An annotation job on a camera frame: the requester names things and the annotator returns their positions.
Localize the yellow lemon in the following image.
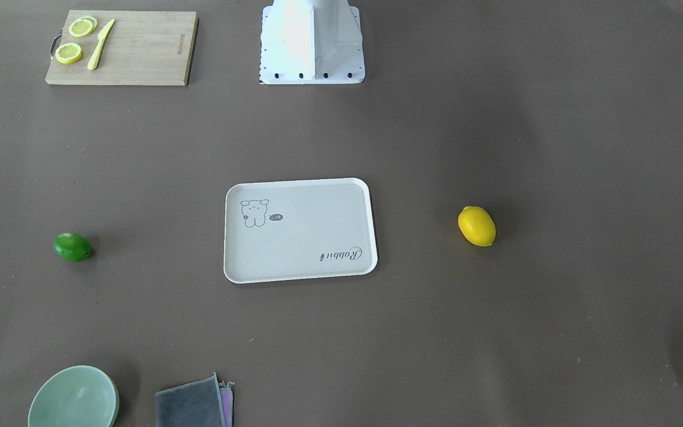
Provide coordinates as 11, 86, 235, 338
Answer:
457, 206, 496, 247

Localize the green lime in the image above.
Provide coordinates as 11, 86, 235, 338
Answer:
52, 232, 92, 262

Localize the cream rabbit print tray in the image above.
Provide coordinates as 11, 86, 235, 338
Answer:
223, 177, 378, 284

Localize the purple cloth under grey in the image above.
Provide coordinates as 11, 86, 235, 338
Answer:
219, 382, 235, 427

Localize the grey folded cloth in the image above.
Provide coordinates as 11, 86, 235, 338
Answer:
155, 373, 225, 426

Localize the wooden cutting board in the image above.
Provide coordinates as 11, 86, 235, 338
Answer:
45, 9, 199, 86

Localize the yellow plastic knife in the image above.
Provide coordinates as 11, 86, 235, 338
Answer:
87, 19, 116, 71

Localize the mint green bowl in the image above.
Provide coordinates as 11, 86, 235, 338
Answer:
27, 365, 120, 426

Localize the lower lemon slice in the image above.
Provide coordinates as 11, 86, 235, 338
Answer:
53, 42, 83, 65

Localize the lemon slice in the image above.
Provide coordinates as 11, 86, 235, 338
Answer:
53, 42, 83, 65
68, 15, 98, 38

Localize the upper lemon slice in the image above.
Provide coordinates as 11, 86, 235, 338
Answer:
68, 15, 98, 38

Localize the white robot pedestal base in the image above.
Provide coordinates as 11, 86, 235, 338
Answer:
258, 1, 366, 85

